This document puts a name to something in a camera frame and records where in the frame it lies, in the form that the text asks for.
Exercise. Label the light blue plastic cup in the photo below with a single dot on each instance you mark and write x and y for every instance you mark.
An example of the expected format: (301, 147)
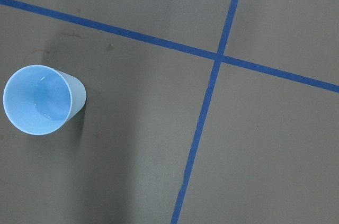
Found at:
(38, 100)

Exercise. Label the brown paper table mat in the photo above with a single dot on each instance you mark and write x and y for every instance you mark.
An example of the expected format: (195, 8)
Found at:
(197, 111)

